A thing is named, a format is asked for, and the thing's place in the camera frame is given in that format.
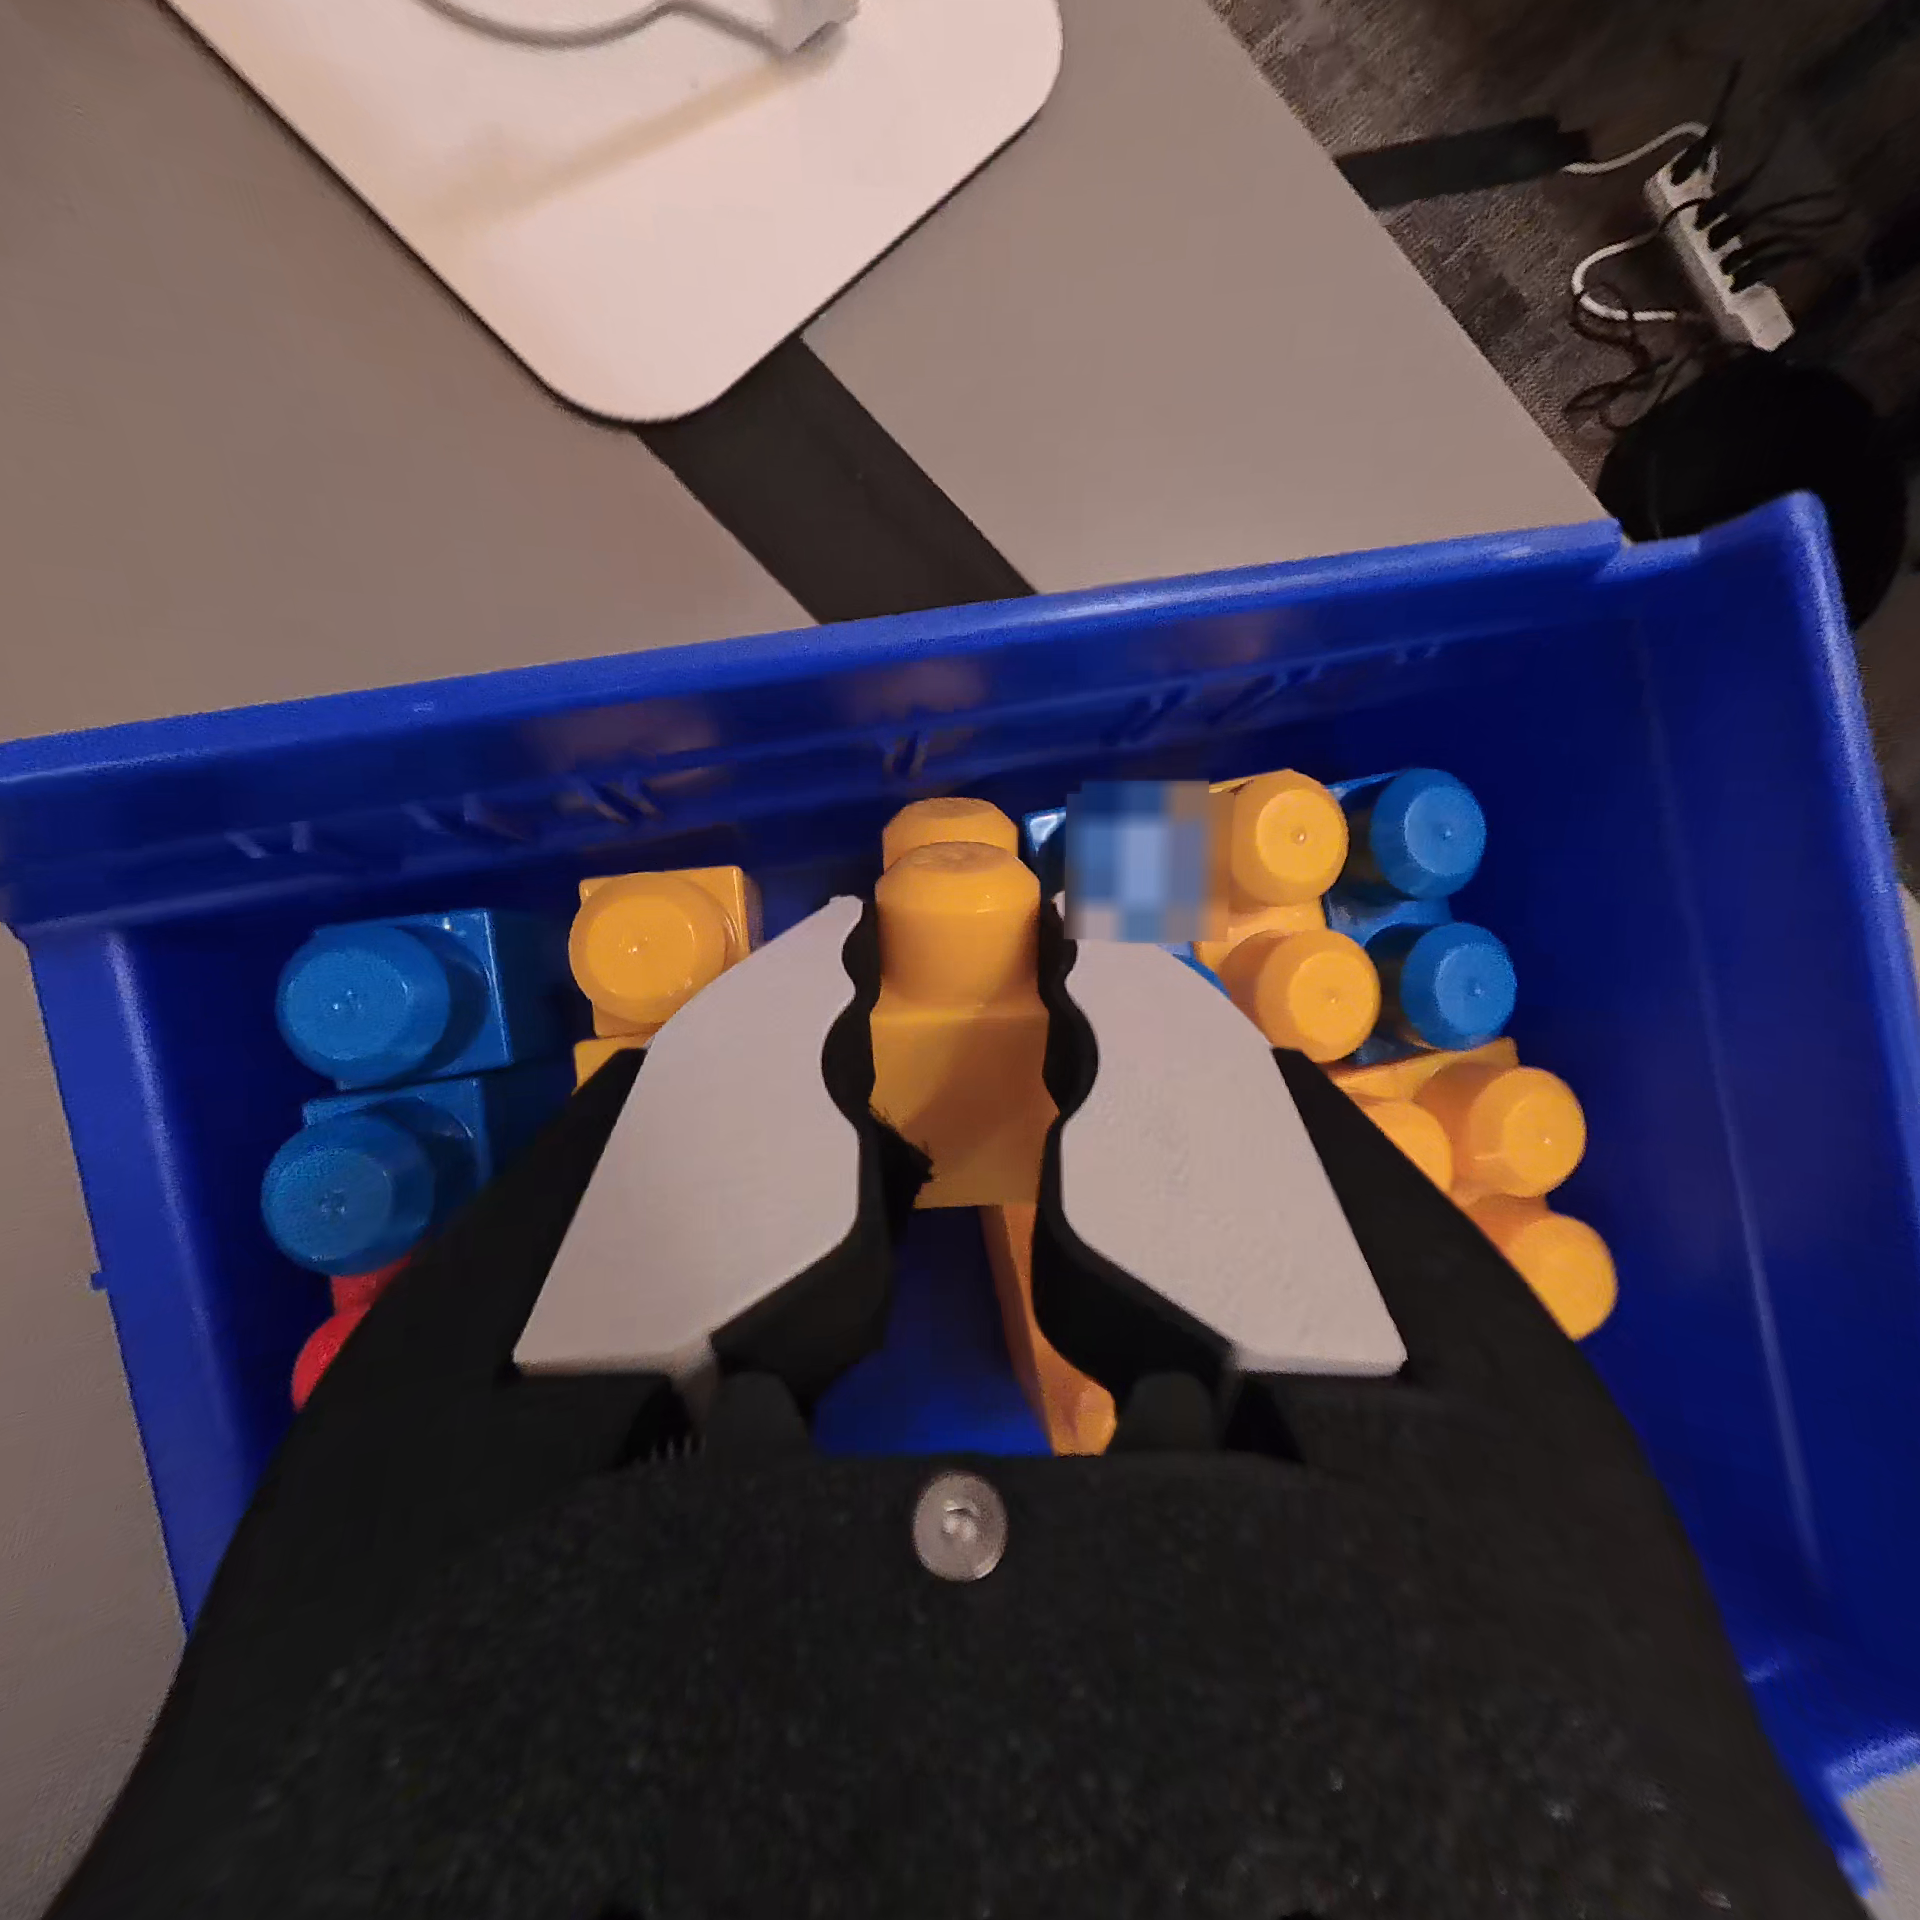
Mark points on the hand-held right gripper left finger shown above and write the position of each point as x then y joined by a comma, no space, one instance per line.
721,1172

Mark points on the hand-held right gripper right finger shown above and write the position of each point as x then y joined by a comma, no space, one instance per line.
1217,1188

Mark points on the blue plastic bin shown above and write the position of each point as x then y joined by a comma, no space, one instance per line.
1727,976

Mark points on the blue mega block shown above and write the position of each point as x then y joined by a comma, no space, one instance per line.
362,998
1431,840

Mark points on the red mega block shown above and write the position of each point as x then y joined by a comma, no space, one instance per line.
339,1349

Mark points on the black round object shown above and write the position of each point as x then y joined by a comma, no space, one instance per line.
1727,451

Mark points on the white power strip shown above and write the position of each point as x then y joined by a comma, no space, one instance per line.
1727,265

